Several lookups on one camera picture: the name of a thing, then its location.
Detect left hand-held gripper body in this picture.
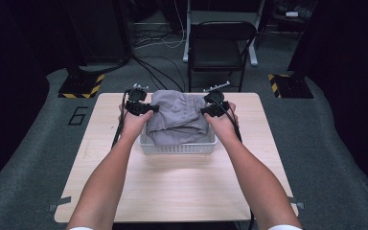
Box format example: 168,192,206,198
124,82,151,117

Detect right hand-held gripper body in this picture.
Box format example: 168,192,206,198
202,80,232,118

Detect grey shorts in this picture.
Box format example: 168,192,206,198
145,89,211,148

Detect white plastic basket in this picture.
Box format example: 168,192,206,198
138,124,219,155

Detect person's right hand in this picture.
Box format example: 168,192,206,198
202,101,240,143

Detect person's left hand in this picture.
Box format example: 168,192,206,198
118,101,154,143

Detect black yellow striped stand base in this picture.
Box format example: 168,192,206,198
266,73,314,100
57,72,105,100

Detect black folding chair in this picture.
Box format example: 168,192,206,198
182,0,266,67
186,20,259,94

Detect grey tape strip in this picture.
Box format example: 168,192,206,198
287,195,306,211
47,195,73,212

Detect white right sleeve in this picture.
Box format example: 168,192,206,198
267,224,303,230

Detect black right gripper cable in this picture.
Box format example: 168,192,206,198
208,95,256,230

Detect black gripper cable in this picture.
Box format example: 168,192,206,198
208,95,256,230
110,89,132,150

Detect black floor cables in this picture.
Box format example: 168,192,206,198
130,28,186,94

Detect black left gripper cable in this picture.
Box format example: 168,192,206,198
110,89,132,150

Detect white floor cable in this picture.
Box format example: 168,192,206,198
133,0,187,50

